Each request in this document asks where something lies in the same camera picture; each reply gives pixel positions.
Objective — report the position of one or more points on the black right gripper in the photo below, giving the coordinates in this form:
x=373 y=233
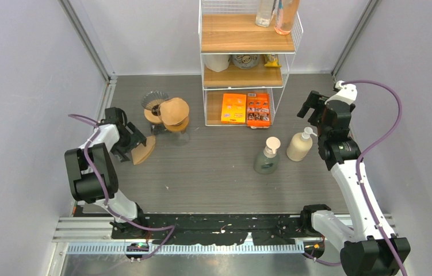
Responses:
x=312 y=102

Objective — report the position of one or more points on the dark transparent dripper cone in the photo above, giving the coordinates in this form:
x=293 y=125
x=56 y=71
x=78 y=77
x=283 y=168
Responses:
x=152 y=101

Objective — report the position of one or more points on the grey glass pitcher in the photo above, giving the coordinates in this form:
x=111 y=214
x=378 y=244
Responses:
x=157 y=129

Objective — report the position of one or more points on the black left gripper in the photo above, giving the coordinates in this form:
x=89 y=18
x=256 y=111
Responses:
x=136 y=138

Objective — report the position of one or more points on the clear glass bottle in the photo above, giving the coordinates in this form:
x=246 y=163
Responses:
x=265 y=13

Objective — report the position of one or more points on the clear glass carafe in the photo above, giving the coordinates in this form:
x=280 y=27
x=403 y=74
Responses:
x=179 y=138

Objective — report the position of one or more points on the white container on shelf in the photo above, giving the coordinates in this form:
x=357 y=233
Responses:
x=217 y=62

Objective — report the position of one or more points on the brown paper filter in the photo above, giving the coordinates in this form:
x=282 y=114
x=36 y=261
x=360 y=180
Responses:
x=142 y=152
x=173 y=111

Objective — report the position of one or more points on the wooden ring holder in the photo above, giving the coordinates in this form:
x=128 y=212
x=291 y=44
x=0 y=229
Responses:
x=152 y=118
x=181 y=127

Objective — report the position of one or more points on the pink glass bottle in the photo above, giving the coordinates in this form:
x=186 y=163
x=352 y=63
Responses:
x=286 y=11

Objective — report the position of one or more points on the white wire wooden shelf rack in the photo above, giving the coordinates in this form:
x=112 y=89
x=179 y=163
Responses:
x=229 y=28

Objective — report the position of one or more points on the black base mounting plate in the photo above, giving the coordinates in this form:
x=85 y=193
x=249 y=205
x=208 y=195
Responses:
x=217 y=229

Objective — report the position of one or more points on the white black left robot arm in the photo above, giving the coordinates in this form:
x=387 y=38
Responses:
x=91 y=173

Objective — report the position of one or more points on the cream lotion pump bottle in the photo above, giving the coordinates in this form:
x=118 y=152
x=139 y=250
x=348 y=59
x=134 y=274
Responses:
x=300 y=144

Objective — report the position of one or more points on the green soap pump bottle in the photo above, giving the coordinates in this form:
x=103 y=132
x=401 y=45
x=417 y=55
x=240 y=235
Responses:
x=267 y=160

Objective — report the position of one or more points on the yellow snack packet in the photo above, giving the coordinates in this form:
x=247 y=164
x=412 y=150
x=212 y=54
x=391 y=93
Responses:
x=272 y=61

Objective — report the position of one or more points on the wooden ring holder front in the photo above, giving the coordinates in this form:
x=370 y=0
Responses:
x=181 y=127

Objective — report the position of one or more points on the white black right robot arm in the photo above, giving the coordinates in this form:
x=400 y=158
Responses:
x=369 y=246

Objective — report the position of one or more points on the printed tin can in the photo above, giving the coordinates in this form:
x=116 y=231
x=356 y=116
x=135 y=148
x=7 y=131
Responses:
x=245 y=61

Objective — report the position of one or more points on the orange printed snack box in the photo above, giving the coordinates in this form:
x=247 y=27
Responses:
x=258 y=115

